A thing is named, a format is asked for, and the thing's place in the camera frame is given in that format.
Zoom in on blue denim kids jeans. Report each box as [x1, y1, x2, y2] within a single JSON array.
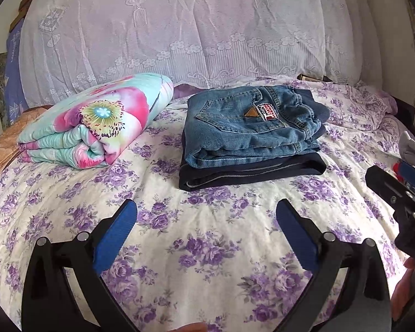
[[183, 85, 330, 169]]

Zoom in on person's right hand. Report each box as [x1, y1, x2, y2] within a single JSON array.
[[391, 257, 415, 322]]

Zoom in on person's left hand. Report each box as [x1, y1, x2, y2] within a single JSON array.
[[169, 322, 208, 332]]

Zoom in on grey teal garment pile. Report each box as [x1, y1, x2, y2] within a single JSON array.
[[393, 131, 415, 182]]

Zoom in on folded dark navy pants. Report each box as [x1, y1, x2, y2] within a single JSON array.
[[178, 132, 327, 192]]

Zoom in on purple floral bed quilt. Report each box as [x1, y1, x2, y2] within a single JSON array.
[[0, 83, 406, 331]]

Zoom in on brown tan pillow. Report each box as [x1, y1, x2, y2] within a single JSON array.
[[0, 105, 51, 174]]

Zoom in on folded floral teal pink quilt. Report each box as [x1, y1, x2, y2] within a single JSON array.
[[17, 73, 174, 169]]

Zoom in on blue hanging cloth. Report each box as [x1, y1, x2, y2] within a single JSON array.
[[4, 20, 28, 125]]

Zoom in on white lace headboard cover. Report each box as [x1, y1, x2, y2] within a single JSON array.
[[19, 0, 362, 107]]

